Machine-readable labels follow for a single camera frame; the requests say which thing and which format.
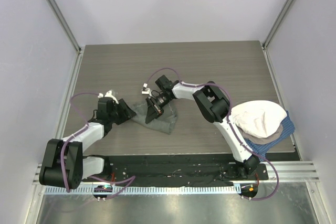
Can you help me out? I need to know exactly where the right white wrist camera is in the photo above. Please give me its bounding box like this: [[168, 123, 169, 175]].
[[141, 83, 152, 96]]

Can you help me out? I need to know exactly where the slotted cable duct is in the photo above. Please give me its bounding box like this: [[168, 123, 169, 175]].
[[45, 184, 241, 195]]

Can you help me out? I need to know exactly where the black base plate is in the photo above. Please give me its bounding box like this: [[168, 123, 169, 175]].
[[96, 154, 269, 187]]

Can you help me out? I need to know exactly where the left aluminium frame post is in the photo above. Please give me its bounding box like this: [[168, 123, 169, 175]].
[[46, 0, 81, 54]]

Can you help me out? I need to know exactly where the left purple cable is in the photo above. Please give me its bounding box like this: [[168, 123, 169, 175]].
[[59, 92, 136, 200]]

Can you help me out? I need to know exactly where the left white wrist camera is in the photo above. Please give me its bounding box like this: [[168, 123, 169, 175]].
[[98, 90, 119, 104]]

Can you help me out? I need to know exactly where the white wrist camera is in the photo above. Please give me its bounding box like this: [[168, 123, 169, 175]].
[[141, 83, 152, 96], [98, 90, 119, 104]]

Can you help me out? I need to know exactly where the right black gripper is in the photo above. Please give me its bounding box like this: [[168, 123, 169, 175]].
[[146, 93, 173, 124]]

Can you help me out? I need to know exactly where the blue checkered cloth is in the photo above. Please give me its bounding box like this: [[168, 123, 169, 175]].
[[244, 111, 295, 157]]

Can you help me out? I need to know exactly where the white folded cloth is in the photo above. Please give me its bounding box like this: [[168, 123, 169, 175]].
[[231, 100, 287, 138]]

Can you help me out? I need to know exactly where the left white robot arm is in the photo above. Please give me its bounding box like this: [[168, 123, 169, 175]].
[[39, 93, 136, 191]]

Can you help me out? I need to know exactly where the aluminium frame post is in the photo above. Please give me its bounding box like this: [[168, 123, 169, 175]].
[[46, 0, 81, 54], [261, 0, 296, 50]]

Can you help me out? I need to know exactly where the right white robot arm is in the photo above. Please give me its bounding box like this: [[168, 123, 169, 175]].
[[142, 75, 260, 179]]

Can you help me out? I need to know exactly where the grey napkin white stitching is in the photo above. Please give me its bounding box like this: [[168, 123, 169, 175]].
[[130, 102, 178, 134]]

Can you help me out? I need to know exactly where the beige folded cloth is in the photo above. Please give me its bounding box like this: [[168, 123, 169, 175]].
[[239, 125, 283, 145]]

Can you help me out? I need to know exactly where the right aluminium frame post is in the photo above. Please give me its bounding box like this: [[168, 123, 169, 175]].
[[261, 0, 296, 50]]

